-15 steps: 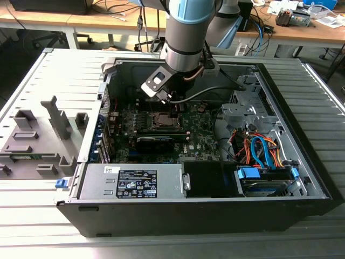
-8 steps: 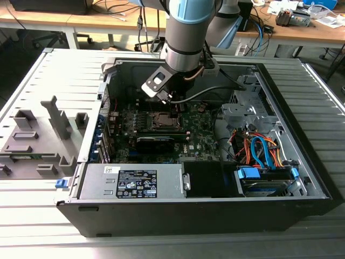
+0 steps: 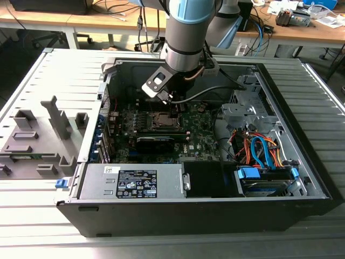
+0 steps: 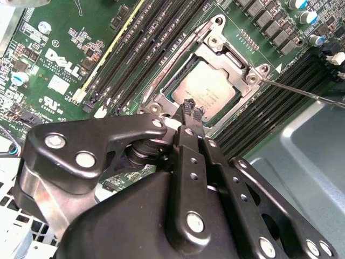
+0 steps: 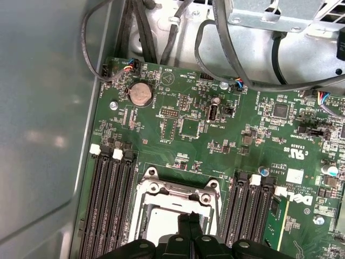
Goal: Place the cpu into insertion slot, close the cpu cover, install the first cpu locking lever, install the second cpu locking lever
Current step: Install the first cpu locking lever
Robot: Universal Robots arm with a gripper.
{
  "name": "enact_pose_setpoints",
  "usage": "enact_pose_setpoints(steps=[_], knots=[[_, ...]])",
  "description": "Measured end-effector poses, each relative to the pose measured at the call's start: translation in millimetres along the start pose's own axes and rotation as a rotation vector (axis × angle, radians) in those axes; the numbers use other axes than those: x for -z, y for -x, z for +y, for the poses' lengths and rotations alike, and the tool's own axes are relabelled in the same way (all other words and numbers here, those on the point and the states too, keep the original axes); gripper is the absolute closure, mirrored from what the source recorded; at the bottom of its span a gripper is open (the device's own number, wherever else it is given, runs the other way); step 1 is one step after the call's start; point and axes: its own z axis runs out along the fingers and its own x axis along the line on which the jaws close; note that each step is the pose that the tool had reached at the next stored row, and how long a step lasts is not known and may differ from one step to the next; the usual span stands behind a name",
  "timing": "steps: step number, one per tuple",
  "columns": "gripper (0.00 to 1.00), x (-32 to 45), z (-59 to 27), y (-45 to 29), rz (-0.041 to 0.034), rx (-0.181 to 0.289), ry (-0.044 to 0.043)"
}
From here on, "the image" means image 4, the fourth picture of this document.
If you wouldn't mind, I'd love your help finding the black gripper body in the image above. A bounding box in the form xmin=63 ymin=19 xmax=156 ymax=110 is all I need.
xmin=58 ymin=172 xmax=254 ymax=259

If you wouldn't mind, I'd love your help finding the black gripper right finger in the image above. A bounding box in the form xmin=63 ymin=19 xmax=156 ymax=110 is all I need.
xmin=194 ymin=106 xmax=339 ymax=259

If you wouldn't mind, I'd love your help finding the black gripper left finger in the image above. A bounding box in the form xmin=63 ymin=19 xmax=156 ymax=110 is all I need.
xmin=12 ymin=98 xmax=213 ymax=252

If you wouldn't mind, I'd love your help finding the silver CPU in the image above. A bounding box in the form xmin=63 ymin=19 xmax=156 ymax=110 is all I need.
xmin=164 ymin=58 xmax=243 ymax=127

